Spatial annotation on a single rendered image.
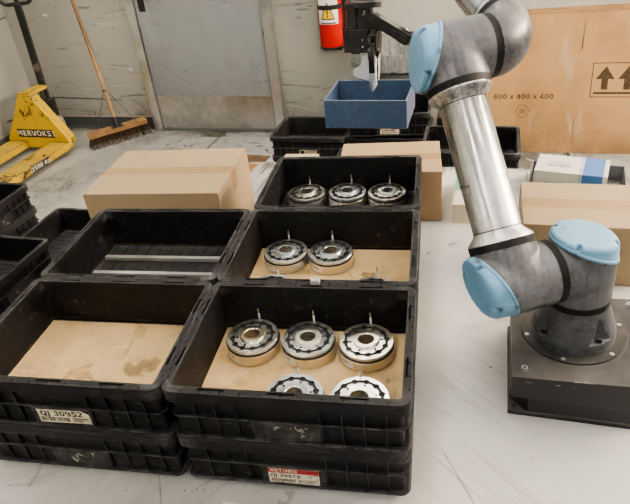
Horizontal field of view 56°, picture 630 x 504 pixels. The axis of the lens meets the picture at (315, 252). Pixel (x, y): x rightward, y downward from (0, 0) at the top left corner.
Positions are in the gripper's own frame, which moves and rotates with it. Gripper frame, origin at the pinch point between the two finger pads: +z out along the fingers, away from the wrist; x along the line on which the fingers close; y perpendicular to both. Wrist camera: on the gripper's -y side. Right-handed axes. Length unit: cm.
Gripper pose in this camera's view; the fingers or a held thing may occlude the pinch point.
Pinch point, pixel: (375, 86)
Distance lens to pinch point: 158.8
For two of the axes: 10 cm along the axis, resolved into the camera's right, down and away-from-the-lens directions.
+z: 0.5, 9.1, 4.2
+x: -3.0, 4.1, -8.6
